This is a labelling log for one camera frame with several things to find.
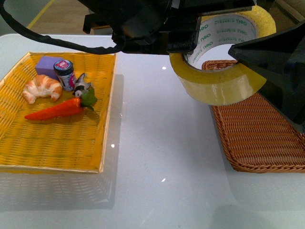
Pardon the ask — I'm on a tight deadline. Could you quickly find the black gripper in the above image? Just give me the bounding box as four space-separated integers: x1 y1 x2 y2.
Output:
81 0 256 54

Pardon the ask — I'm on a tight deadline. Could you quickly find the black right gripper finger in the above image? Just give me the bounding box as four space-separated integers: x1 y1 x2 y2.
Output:
228 21 305 133

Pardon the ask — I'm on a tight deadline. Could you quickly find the clear packing tape roll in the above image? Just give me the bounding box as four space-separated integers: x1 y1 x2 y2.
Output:
169 6 276 105

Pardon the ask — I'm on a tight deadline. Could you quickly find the brown wicker basket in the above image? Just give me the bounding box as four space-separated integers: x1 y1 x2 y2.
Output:
201 60 305 174

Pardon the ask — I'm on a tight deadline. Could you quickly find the yellow woven basket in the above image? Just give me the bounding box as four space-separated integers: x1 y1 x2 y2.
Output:
0 52 117 173

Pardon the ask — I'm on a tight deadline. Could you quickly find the black white toy figure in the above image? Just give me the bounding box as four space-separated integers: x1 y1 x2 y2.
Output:
73 73 93 98

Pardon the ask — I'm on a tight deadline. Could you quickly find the small dark jar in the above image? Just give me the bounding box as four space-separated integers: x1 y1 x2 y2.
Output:
53 60 76 91

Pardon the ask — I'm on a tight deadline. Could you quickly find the orange toy carrot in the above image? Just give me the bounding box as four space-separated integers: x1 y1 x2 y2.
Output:
24 88 98 121

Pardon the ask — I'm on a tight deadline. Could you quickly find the purple foam block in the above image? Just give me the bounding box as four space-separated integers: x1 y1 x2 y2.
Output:
35 55 63 81

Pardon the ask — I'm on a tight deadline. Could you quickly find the toy croissant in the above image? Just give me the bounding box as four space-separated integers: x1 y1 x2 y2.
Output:
22 74 62 104

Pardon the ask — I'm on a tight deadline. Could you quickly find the black cable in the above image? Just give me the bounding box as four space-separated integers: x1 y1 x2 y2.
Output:
0 0 126 54

